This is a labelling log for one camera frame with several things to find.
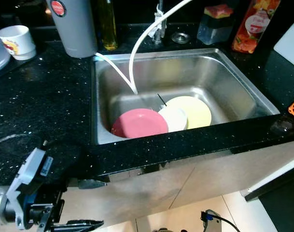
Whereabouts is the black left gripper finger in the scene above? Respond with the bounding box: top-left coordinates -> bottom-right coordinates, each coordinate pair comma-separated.
51,220 -> 105,232
70,179 -> 109,190

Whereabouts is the thin black stick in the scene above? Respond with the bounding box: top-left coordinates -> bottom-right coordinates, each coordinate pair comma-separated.
157,94 -> 168,107

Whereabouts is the pink plate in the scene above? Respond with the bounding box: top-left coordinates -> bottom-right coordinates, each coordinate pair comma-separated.
111,108 -> 169,139

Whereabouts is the yellow plate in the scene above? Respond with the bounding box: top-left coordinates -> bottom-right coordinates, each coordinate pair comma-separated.
165,96 -> 212,130

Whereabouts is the grey canister with red logo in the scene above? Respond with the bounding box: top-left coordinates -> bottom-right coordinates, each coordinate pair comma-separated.
46,0 -> 98,58

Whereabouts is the white printed cup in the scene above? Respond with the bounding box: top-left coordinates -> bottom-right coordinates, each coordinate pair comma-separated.
0,25 -> 37,61

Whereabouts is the yellow oil bottle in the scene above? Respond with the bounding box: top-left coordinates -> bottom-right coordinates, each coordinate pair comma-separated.
98,0 -> 118,51

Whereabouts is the round metal sink cap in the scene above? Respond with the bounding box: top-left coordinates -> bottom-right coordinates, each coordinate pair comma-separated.
171,32 -> 191,45

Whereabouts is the metal faucet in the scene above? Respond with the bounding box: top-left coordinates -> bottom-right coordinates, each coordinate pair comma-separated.
153,0 -> 168,45

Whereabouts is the stainless steel sink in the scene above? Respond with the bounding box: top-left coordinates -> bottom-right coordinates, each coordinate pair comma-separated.
93,47 -> 280,145

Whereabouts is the dark cabinet with white edge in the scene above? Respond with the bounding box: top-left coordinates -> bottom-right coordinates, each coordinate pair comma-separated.
238,167 -> 294,232

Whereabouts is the clear plastic sponge holder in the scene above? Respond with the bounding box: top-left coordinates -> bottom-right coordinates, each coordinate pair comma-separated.
196,15 -> 234,46

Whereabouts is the red green sponge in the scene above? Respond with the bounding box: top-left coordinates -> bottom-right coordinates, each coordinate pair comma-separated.
204,4 -> 234,20

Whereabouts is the orange printed pouch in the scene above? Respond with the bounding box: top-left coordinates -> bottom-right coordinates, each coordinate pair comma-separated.
231,0 -> 281,54

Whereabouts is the white cutting board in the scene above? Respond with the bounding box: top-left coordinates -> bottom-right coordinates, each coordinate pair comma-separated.
273,15 -> 294,71

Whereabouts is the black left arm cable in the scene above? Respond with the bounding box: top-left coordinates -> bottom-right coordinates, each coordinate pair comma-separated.
0,133 -> 24,145

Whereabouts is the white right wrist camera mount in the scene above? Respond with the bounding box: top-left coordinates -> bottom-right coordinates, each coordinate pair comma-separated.
201,209 -> 222,232

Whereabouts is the white hose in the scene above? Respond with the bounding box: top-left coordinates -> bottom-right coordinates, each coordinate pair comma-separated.
95,0 -> 196,95

